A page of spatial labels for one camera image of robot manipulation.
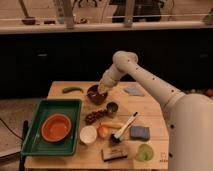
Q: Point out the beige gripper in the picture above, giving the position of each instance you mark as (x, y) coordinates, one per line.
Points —
(102, 88)

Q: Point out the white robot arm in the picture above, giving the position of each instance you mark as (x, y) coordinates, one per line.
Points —
(190, 115)

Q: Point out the dark purple bowl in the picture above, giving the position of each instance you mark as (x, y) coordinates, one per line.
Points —
(94, 96)

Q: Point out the orange bowl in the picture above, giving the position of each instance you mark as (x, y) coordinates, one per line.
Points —
(56, 127)

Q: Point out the grey blue cloth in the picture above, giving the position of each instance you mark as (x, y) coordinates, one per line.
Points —
(133, 91)

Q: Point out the bunch of dark grapes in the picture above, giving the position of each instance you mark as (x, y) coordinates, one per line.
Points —
(94, 116)

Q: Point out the green cucumber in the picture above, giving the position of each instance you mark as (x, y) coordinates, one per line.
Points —
(71, 89)

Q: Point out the red yellow apple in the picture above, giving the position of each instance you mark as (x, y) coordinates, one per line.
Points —
(103, 131)

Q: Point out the white cup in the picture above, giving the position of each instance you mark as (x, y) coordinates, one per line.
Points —
(88, 135)

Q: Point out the blue sponge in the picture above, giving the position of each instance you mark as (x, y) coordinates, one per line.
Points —
(140, 133)

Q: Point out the green plastic tray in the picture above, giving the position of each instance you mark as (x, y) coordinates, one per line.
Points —
(35, 145)

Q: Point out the red object at right edge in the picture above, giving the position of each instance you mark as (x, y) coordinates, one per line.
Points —
(209, 92)

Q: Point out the white handled black brush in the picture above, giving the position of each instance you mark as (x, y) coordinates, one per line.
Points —
(115, 137)

